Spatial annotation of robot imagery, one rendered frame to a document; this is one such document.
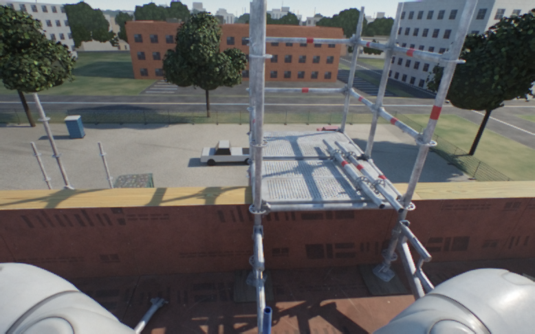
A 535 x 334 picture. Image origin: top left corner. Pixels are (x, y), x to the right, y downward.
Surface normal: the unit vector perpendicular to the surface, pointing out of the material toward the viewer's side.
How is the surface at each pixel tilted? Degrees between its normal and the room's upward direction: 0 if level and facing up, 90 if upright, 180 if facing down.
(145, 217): 90
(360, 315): 0
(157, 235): 90
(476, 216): 90
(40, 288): 23
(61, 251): 90
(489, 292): 5
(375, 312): 0
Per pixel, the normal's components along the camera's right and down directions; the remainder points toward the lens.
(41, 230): 0.08, 0.47
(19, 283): 0.11, -0.97
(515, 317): 0.21, -0.62
